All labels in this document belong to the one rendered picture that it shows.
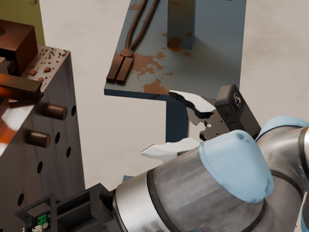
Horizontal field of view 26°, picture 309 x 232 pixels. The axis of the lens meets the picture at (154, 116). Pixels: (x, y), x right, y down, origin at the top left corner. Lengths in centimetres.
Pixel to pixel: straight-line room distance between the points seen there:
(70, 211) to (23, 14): 96
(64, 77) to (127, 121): 118
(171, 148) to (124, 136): 144
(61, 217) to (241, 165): 20
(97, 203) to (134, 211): 4
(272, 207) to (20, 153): 62
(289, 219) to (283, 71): 206
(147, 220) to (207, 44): 99
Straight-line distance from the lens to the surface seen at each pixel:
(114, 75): 151
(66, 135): 144
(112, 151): 241
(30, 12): 164
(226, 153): 65
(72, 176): 154
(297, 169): 78
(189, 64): 156
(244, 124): 101
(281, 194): 76
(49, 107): 129
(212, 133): 105
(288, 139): 80
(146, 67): 155
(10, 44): 129
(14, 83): 115
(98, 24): 300
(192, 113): 113
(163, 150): 102
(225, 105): 98
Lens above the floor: 175
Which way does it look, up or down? 43 degrees down
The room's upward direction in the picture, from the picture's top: straight up
